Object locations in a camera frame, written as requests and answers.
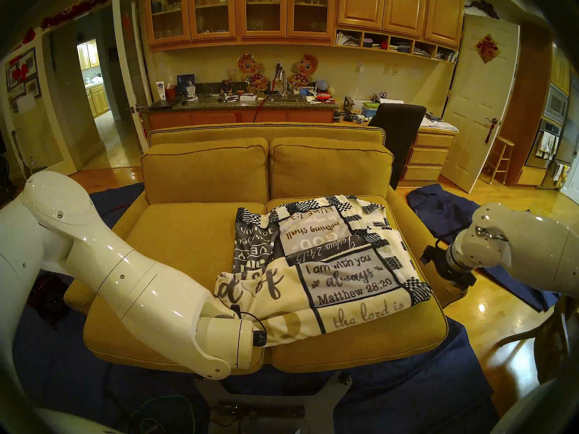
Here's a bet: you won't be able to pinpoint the white panel door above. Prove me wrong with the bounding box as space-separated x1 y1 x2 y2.
441 15 521 194

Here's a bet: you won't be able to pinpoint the mustard sofa seat cushion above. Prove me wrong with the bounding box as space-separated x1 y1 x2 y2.
267 196 449 373
84 203 268 375

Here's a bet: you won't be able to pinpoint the printed scripture fleece blanket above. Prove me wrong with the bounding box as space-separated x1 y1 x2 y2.
215 194 432 348

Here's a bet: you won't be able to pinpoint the wooden wall cabinets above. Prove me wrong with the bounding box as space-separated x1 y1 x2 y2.
144 0 465 49

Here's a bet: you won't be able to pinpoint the large navy floor cloth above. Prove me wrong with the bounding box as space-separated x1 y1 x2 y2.
11 182 494 434

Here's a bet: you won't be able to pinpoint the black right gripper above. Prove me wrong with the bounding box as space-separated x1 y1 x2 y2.
430 247 477 290

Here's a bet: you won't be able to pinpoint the crumpled navy cloth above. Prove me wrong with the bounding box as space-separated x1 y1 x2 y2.
407 183 559 312

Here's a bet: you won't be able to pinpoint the dark office chair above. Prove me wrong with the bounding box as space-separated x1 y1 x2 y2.
369 103 427 189

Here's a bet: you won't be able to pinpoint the steel wall oven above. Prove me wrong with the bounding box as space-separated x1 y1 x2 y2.
536 84 570 169

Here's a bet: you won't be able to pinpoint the cartoon pig wall decoration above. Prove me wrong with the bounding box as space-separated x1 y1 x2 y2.
289 54 319 89
237 53 267 92

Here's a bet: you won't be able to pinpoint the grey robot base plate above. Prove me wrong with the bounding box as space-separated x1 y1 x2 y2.
195 370 352 434

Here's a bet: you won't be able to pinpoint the thin green cable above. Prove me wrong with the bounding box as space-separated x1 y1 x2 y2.
129 395 196 434

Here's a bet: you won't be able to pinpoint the wooden desk with drawers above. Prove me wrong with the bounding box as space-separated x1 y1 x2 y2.
398 121 460 187

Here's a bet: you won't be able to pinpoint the black cable spool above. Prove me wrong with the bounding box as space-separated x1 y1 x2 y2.
27 273 71 324

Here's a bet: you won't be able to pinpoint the granite top counter cabinet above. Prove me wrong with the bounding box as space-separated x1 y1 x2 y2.
141 94 339 131

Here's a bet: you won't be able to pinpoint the mustard fabric loveseat sofa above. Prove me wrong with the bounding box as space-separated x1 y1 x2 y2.
64 123 469 375

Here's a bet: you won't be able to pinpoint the white glass french door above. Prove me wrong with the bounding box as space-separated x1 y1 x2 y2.
0 31 77 178

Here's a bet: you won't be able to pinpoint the black power strip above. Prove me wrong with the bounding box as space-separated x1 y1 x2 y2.
217 404 306 419

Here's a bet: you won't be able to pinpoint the red garland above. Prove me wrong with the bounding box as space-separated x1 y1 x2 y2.
41 0 113 29

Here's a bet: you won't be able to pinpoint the wooden stool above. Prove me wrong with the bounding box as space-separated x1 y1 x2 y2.
480 136 515 185

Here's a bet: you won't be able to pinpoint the wooden cubby shelf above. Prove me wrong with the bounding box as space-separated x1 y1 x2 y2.
336 28 460 64

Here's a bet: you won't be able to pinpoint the red diamond door ornament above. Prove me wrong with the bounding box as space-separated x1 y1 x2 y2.
476 34 501 64

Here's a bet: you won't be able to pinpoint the mustard sofa back cushion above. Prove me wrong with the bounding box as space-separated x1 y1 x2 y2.
142 138 270 205
270 137 394 201

